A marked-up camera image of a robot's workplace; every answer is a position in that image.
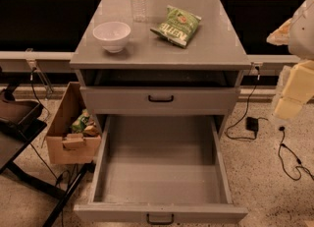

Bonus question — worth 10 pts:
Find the grey drawer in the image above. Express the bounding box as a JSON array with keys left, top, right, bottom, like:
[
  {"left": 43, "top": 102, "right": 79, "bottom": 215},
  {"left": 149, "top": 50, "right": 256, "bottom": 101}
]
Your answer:
[
  {"left": 75, "top": 115, "right": 247, "bottom": 225},
  {"left": 80, "top": 86, "right": 239, "bottom": 115}
]

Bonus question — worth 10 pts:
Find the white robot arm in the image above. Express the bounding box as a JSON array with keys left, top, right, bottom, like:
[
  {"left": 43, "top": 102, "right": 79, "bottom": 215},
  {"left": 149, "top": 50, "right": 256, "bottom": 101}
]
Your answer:
[{"left": 266, "top": 0, "right": 314, "bottom": 121}]

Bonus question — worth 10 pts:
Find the grey drawer cabinet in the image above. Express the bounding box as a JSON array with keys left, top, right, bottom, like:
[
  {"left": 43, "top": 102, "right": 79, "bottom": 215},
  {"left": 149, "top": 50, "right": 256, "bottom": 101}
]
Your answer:
[{"left": 70, "top": 0, "right": 250, "bottom": 132}]

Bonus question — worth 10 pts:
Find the grey top drawer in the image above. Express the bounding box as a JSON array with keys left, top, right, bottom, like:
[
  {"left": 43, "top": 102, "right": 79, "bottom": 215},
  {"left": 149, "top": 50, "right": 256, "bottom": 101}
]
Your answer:
[{"left": 80, "top": 86, "right": 239, "bottom": 115}]

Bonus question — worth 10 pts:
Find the black power adapter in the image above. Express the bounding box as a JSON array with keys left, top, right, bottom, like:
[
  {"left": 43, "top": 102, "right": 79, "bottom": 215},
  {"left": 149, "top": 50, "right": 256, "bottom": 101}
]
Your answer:
[{"left": 245, "top": 117, "right": 259, "bottom": 132}]

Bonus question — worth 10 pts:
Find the green Kettle chips bag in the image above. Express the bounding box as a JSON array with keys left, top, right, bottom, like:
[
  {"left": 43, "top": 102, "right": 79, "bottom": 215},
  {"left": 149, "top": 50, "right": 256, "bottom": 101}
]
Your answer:
[{"left": 150, "top": 5, "right": 202, "bottom": 48}]

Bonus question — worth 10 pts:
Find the white ceramic bowl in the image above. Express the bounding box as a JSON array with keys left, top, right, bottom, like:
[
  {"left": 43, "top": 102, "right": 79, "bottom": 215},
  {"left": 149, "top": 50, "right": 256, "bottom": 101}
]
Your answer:
[{"left": 93, "top": 22, "right": 131, "bottom": 53}]

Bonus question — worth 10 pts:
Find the green snack bag in box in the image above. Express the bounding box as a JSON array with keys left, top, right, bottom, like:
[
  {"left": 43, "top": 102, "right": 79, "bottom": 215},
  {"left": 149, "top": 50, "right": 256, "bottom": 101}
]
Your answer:
[{"left": 71, "top": 109, "right": 91, "bottom": 134}]

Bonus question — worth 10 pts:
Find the brown cardboard box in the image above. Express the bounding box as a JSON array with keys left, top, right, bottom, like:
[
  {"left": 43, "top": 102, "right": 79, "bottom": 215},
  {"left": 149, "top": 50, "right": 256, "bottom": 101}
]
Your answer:
[{"left": 46, "top": 83, "right": 101, "bottom": 164}]

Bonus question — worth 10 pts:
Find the black stand with tray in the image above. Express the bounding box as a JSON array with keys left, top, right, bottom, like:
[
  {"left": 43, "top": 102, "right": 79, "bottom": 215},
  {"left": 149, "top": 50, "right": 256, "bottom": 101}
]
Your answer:
[{"left": 0, "top": 83, "right": 96, "bottom": 227}]

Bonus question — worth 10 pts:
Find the black cable on floor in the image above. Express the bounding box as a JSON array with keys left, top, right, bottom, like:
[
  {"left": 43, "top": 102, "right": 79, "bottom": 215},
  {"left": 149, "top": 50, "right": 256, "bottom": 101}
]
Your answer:
[{"left": 224, "top": 70, "right": 314, "bottom": 182}]

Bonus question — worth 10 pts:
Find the black cable left side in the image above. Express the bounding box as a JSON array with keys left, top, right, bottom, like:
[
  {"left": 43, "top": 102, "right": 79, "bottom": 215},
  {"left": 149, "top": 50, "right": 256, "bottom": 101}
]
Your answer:
[{"left": 28, "top": 67, "right": 72, "bottom": 227}]

